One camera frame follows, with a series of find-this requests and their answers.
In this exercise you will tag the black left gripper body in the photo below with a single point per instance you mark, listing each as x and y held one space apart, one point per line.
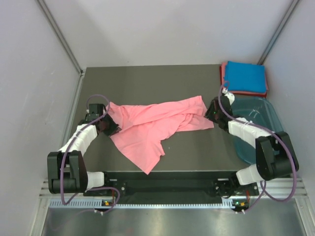
110 127

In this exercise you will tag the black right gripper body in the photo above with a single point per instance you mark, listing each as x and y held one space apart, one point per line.
211 114

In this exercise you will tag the pink t-shirt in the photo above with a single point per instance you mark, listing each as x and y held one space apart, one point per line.
144 127

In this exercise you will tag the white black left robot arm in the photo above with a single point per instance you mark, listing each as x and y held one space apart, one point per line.
66 167

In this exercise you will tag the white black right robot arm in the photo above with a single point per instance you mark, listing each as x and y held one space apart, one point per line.
274 153

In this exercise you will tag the teal transparent plastic bin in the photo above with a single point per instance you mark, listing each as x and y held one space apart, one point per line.
255 117

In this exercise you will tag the folded blue t-shirt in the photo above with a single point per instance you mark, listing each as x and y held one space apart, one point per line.
246 76

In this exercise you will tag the folded dark red t-shirt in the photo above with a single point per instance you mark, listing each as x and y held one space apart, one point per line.
246 93

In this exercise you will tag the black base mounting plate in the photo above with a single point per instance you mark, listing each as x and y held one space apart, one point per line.
209 182

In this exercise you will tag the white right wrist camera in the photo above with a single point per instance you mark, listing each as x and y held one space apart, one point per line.
229 95

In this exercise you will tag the grey slotted cable duct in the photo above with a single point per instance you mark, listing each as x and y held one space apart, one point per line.
105 204

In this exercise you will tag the aluminium frame rail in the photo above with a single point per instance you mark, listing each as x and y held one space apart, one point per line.
278 188

